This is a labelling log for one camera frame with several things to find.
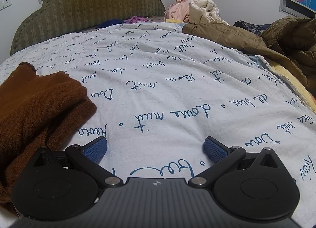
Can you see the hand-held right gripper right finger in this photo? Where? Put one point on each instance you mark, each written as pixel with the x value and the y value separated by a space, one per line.
pixel 214 150

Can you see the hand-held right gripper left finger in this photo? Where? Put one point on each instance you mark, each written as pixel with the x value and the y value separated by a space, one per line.
pixel 95 151

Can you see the brown knit garment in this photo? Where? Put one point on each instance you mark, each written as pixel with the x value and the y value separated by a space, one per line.
pixel 37 104

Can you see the white script-printed blanket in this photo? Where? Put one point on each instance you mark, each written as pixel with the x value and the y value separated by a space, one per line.
pixel 172 82

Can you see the tan puffer jacket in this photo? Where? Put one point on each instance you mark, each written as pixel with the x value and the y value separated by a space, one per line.
pixel 227 36

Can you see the black lace cloth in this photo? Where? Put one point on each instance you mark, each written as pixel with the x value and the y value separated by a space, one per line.
pixel 251 27

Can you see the dark blue cloth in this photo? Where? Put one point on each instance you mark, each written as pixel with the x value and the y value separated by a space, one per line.
pixel 108 24

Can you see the purple cloth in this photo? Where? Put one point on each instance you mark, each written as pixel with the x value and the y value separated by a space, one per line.
pixel 135 19

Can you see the olive puffer jacket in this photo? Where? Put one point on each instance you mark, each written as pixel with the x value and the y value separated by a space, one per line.
pixel 293 35

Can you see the cream quilted jacket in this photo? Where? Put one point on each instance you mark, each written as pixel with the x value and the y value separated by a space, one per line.
pixel 206 10

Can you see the pink cloth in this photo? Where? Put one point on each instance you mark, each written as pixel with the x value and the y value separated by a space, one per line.
pixel 176 10

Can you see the green padded headboard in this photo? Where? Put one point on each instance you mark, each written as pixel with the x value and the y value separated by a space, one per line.
pixel 93 3

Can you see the white window frame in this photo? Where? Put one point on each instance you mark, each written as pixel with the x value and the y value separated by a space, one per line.
pixel 287 7

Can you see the white wall socket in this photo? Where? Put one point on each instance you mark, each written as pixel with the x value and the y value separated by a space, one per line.
pixel 6 3

